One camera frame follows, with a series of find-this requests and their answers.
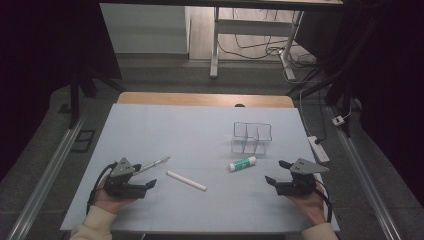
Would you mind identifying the black plug with cable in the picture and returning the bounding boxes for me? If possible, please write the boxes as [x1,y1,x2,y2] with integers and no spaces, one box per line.
[313,89,330,145]

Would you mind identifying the dark curtain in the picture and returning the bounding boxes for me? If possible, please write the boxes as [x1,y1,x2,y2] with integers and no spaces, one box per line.
[294,0,424,208]
[0,0,123,183]

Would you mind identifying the white desk frame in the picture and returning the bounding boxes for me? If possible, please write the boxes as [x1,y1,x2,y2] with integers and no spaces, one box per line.
[209,6,306,81]

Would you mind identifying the white power strip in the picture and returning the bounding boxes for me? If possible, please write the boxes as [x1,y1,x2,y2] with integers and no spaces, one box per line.
[306,135,331,164]

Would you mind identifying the clear plastic organizer box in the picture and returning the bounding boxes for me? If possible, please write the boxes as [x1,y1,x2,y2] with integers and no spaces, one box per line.
[230,121,273,156]

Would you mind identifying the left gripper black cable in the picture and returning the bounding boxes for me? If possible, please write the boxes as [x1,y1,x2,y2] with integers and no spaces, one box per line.
[85,161,120,216]

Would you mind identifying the person's right hand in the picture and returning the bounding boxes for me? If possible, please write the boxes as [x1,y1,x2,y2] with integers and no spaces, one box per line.
[286,183,330,226]

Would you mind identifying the metal floor rail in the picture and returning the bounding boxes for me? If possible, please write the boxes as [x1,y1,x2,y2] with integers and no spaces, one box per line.
[6,114,86,240]
[328,106,403,240]

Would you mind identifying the white green glue stick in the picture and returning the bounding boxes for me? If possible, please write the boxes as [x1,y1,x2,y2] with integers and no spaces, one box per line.
[228,155,258,173]

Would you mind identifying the silver pen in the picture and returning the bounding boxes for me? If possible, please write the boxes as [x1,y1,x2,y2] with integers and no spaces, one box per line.
[133,155,172,176]

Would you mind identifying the person's left hand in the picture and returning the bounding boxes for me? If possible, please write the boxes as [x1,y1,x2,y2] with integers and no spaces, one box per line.
[91,176,135,215]

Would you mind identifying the pale table cover sheet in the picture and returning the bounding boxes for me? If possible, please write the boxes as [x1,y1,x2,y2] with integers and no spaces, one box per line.
[59,103,341,234]

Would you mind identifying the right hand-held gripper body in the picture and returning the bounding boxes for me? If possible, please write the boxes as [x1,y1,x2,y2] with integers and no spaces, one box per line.
[275,157,330,197]

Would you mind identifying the black floor cables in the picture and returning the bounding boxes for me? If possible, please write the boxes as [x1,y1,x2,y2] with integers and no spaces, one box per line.
[218,9,318,69]

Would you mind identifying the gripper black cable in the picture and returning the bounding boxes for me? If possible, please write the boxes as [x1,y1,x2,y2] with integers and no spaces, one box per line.
[312,178,334,224]
[85,161,120,216]

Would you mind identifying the white cabinet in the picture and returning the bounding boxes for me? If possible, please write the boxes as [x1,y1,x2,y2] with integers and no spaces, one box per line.
[99,3,191,55]

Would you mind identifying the white pen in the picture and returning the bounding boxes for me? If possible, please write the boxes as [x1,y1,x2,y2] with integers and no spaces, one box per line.
[165,170,208,192]

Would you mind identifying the small white adapter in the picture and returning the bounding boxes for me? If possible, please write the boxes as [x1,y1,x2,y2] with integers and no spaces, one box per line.
[331,105,353,127]

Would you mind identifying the black tripod stand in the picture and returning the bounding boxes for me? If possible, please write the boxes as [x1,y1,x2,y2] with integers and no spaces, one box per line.
[67,64,127,130]
[285,19,381,138]

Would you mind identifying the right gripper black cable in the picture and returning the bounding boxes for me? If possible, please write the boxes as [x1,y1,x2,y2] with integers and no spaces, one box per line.
[312,178,334,224]

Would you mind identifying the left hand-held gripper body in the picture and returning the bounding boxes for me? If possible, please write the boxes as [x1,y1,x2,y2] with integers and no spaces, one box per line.
[103,157,148,200]

